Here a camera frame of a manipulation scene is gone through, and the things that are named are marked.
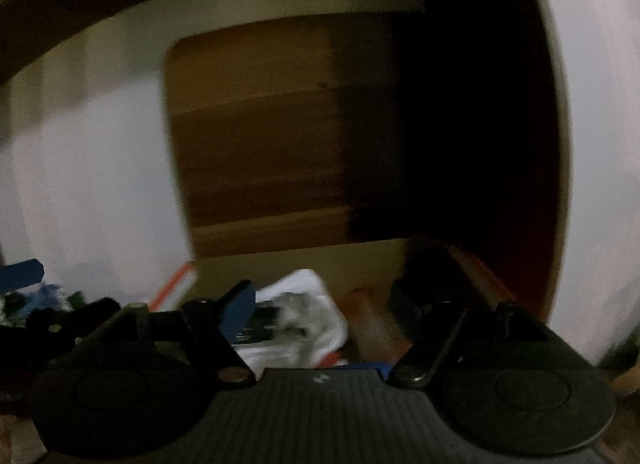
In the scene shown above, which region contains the blue glove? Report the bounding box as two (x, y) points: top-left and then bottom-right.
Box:
(37, 283), (68, 305)

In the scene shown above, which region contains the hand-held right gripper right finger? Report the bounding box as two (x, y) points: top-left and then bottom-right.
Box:
(389, 278), (556, 387)

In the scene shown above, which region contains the brown wooden wall panel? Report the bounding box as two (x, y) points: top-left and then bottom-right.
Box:
(162, 14), (561, 259)

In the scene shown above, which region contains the white cloth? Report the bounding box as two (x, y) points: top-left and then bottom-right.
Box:
(232, 269), (351, 375)

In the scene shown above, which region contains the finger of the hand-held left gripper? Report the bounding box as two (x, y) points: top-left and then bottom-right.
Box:
(0, 297), (122, 345)
(0, 259), (46, 292)

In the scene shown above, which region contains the orange cardboard box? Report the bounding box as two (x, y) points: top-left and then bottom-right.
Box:
(147, 236), (556, 370)

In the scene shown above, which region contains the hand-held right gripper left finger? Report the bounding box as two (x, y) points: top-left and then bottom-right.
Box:
(85, 280), (257, 386)

